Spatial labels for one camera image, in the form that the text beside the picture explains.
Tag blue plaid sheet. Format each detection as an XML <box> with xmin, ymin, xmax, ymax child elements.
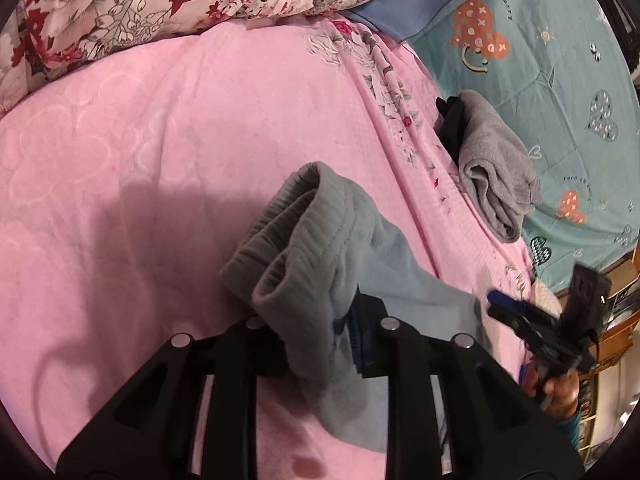
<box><xmin>340</xmin><ymin>0</ymin><xmax>506</xmax><ymax>45</ymax></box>

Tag black garment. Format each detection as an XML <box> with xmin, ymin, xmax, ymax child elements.
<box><xmin>434</xmin><ymin>95</ymin><xmax>467</xmax><ymax>162</ymax></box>

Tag folded grey pants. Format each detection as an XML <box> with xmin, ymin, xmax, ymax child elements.
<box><xmin>457</xmin><ymin>90</ymin><xmax>544</xmax><ymax>244</ymax></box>

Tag wooden shelf unit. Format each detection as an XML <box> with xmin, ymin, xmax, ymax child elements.
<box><xmin>580</xmin><ymin>244</ymin><xmax>640</xmax><ymax>467</ymax></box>

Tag teal heart-print sheet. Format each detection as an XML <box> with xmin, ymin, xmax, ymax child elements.
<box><xmin>407</xmin><ymin>0</ymin><xmax>640</xmax><ymax>292</ymax></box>

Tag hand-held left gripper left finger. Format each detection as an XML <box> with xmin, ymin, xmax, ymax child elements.
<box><xmin>55</xmin><ymin>316</ymin><xmax>293</xmax><ymax>480</ymax></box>

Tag red floral quilt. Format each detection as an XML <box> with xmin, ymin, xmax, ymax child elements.
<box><xmin>0</xmin><ymin>0</ymin><xmax>397</xmax><ymax>114</ymax></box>

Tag person's right hand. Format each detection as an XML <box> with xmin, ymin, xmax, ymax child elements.
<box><xmin>522</xmin><ymin>360</ymin><xmax>582</xmax><ymax>419</ymax></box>

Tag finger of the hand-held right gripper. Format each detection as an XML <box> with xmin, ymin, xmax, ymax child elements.
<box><xmin>487</xmin><ymin>289</ymin><xmax>565</xmax><ymax>335</ymax></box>
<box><xmin>519</xmin><ymin>332</ymin><xmax>596</xmax><ymax>386</ymax></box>

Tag pink floral bedsheet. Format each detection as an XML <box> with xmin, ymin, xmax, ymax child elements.
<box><xmin>0</xmin><ymin>14</ymin><xmax>567</xmax><ymax>476</ymax></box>

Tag cream quilted pillow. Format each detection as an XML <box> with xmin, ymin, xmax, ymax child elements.
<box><xmin>530</xmin><ymin>280</ymin><xmax>569</xmax><ymax>319</ymax></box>

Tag person's right forearm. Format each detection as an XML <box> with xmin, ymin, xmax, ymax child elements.
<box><xmin>552</xmin><ymin>406</ymin><xmax>584</xmax><ymax>455</ymax></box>

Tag light grey pants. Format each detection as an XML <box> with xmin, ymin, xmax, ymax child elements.
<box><xmin>220</xmin><ymin>161</ymin><xmax>493</xmax><ymax>456</ymax></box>

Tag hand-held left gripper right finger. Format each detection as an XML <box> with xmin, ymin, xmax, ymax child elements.
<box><xmin>347</xmin><ymin>292</ymin><xmax>586</xmax><ymax>480</ymax></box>

